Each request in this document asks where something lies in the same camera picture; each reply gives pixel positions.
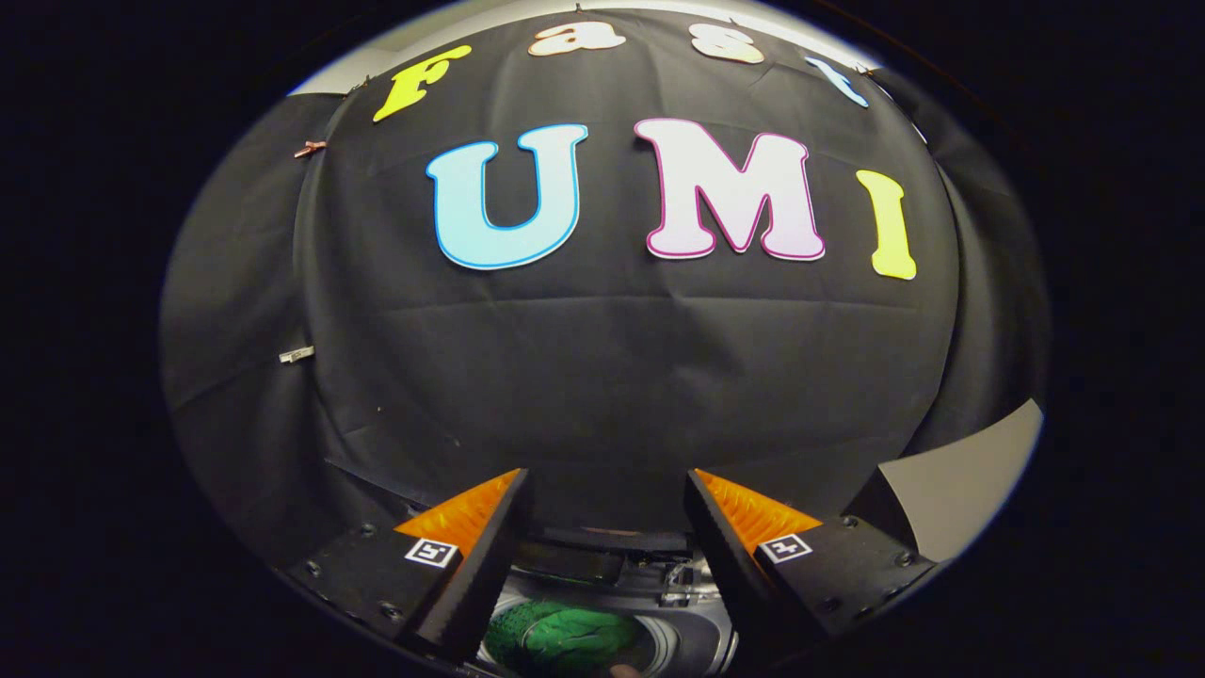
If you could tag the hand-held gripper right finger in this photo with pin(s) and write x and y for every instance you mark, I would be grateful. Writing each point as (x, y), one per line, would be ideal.
(730, 574)

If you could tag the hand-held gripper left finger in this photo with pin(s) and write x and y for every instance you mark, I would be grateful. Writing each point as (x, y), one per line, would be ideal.
(485, 574)

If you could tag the green polo shirt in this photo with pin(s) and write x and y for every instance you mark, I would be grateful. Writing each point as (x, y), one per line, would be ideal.
(565, 636)

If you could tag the black backdrop cloth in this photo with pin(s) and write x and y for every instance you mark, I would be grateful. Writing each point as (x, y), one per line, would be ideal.
(612, 377)

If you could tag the silver clip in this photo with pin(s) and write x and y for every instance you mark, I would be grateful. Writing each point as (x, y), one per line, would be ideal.
(296, 354)

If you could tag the dark grey washing machine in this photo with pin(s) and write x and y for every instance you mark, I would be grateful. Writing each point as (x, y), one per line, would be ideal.
(697, 640)

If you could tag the copper clip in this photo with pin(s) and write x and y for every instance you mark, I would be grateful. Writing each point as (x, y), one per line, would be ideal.
(309, 148)

